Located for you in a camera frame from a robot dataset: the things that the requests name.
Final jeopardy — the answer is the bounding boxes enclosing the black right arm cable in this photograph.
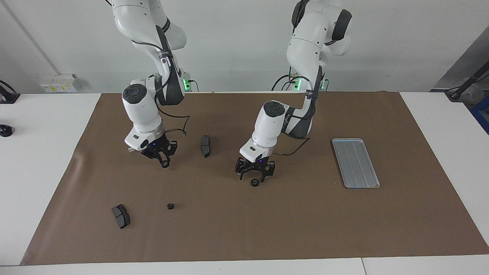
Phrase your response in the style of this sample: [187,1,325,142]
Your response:
[155,103,191,136]

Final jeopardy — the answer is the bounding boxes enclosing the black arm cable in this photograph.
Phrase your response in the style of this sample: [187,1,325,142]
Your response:
[272,137,311,157]
[155,103,191,136]

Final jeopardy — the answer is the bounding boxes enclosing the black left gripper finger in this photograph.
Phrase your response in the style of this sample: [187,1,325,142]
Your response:
[261,160,276,182]
[235,159,249,181]

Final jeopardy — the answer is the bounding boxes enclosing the silver ribbed metal tray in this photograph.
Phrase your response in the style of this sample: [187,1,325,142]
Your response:
[331,138,381,189]

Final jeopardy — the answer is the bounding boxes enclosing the short dark grey brake pad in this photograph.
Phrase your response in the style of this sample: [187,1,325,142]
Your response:
[112,204,131,230]

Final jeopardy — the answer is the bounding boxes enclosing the black stand pole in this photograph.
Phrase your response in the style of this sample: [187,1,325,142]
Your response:
[445,61,489,102]

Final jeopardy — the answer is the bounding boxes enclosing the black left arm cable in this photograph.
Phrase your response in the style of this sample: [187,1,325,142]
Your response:
[272,137,311,157]

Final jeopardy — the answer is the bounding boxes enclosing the white wall socket box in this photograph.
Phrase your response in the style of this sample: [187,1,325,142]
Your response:
[39,74,83,93]

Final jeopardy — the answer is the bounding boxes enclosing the blue crate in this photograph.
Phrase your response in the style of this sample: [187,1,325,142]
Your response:
[471,95,489,135]

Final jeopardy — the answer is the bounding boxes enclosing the black clamp mount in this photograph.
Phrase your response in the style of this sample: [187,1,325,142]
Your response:
[0,80,21,104]

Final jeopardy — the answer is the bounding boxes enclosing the black base power cables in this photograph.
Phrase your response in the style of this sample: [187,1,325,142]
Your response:
[270,74,298,92]

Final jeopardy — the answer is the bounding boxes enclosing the brown paper table mat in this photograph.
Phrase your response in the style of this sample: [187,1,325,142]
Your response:
[20,91,489,266]

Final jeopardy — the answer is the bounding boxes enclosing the long dark grey brake pad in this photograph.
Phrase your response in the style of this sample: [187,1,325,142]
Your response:
[200,135,212,158]

